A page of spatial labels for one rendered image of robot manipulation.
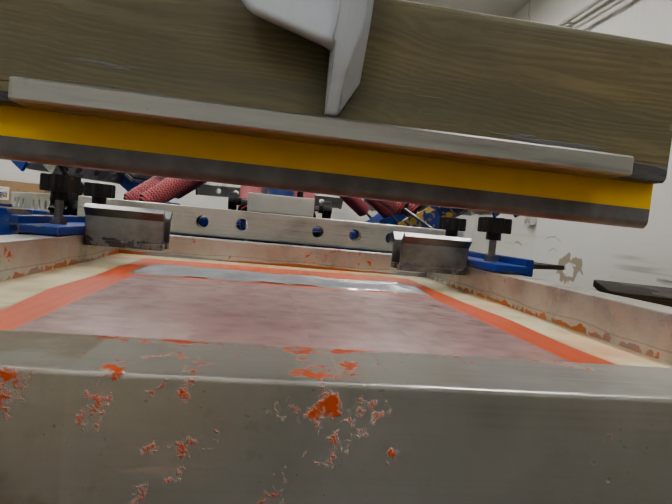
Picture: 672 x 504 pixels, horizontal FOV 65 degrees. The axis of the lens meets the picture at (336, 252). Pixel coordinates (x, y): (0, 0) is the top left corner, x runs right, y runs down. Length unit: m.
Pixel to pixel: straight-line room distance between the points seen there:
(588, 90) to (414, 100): 0.09
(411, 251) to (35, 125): 0.54
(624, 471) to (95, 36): 0.27
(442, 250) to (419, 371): 0.60
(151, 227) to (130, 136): 0.44
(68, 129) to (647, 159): 0.30
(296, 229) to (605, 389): 0.81
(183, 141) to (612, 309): 0.36
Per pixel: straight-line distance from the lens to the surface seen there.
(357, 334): 0.38
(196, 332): 0.35
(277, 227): 0.95
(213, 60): 0.27
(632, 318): 0.48
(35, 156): 0.30
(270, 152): 0.27
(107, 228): 0.73
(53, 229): 0.65
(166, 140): 0.28
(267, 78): 0.27
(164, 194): 1.35
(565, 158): 0.29
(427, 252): 0.75
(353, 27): 0.25
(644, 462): 0.18
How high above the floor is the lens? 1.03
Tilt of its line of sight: 3 degrees down
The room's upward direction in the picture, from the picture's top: 5 degrees clockwise
